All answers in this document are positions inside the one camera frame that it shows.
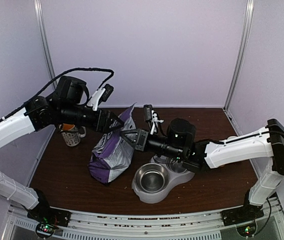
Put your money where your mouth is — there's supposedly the purple pet food bag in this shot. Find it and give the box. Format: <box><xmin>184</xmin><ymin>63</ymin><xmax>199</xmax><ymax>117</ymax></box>
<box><xmin>88</xmin><ymin>104</ymin><xmax>136</xmax><ymax>185</ymax></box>

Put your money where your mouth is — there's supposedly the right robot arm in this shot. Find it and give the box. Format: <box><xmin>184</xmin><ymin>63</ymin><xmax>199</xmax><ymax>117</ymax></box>
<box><xmin>120</xmin><ymin>118</ymin><xmax>284</xmax><ymax>221</ymax></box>

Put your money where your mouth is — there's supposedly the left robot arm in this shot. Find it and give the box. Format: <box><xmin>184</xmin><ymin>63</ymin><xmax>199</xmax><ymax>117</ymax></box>
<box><xmin>0</xmin><ymin>76</ymin><xmax>124</xmax><ymax>222</ymax></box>

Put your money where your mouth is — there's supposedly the patterned mug orange inside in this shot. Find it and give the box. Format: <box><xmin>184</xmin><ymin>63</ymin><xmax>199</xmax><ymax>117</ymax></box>
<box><xmin>59</xmin><ymin>123</ymin><xmax>86</xmax><ymax>147</ymax></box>

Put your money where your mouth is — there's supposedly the steel bowl near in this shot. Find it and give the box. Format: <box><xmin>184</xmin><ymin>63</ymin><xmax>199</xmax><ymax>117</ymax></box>
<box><xmin>133</xmin><ymin>163</ymin><xmax>169</xmax><ymax>194</ymax></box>

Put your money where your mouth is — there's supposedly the steel bowl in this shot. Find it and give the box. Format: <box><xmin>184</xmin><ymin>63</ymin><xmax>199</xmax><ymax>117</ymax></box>
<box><xmin>166</xmin><ymin>161</ymin><xmax>187</xmax><ymax>174</ymax></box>
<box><xmin>133</xmin><ymin>163</ymin><xmax>169</xmax><ymax>194</ymax></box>

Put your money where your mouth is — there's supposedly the steel bowl far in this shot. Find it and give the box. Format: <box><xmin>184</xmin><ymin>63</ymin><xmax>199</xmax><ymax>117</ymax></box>
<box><xmin>166</xmin><ymin>161</ymin><xmax>187</xmax><ymax>174</ymax></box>

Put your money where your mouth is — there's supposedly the grey double bowl feeder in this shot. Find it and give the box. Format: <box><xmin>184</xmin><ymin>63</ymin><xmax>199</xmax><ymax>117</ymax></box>
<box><xmin>132</xmin><ymin>155</ymin><xmax>194</xmax><ymax>204</ymax></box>

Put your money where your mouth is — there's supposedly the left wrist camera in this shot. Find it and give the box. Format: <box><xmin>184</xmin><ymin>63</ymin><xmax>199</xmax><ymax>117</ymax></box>
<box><xmin>101</xmin><ymin>84</ymin><xmax>114</xmax><ymax>102</ymax></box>

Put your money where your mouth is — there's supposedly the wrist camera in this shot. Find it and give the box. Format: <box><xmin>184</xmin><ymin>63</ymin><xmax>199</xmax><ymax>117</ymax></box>
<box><xmin>101</xmin><ymin>84</ymin><xmax>114</xmax><ymax>102</ymax></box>
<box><xmin>143</xmin><ymin>104</ymin><xmax>153</xmax><ymax>123</ymax></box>

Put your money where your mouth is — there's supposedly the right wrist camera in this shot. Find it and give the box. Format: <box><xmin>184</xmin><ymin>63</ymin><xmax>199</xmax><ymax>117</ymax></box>
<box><xmin>143</xmin><ymin>104</ymin><xmax>153</xmax><ymax>123</ymax></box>

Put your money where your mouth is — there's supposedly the left black braided cable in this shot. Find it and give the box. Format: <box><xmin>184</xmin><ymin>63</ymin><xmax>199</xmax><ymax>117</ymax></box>
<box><xmin>0</xmin><ymin>66</ymin><xmax>115</xmax><ymax>133</ymax></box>

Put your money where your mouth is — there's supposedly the front aluminium rail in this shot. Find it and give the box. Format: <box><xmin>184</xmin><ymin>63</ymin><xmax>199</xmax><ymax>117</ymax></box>
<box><xmin>5</xmin><ymin>197</ymin><xmax>284</xmax><ymax>240</ymax></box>

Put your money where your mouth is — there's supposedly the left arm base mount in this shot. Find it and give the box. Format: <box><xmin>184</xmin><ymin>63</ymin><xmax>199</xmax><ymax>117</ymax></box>
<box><xmin>27</xmin><ymin>208</ymin><xmax>71</xmax><ymax>240</ymax></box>

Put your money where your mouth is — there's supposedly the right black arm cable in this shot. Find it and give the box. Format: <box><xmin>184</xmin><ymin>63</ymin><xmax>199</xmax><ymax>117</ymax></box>
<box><xmin>219</xmin><ymin>126</ymin><xmax>284</xmax><ymax>153</ymax></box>

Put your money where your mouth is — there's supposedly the left aluminium frame post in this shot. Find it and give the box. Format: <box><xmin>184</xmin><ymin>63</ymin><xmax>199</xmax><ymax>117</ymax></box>
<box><xmin>34</xmin><ymin>0</ymin><xmax>55</xmax><ymax>78</ymax></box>

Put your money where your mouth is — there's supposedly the aluminium frame post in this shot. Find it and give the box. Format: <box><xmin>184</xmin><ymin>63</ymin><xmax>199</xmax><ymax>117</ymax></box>
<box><xmin>223</xmin><ymin>0</ymin><xmax>254</xmax><ymax>112</ymax></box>
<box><xmin>34</xmin><ymin>0</ymin><xmax>55</xmax><ymax>78</ymax></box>

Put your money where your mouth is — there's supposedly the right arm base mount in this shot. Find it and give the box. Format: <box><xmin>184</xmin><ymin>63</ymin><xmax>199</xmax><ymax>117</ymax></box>
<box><xmin>221</xmin><ymin>207</ymin><xmax>264</xmax><ymax>238</ymax></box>

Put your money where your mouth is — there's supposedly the right aluminium frame post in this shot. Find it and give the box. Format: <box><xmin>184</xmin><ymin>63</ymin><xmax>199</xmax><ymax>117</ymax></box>
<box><xmin>223</xmin><ymin>0</ymin><xmax>254</xmax><ymax>112</ymax></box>

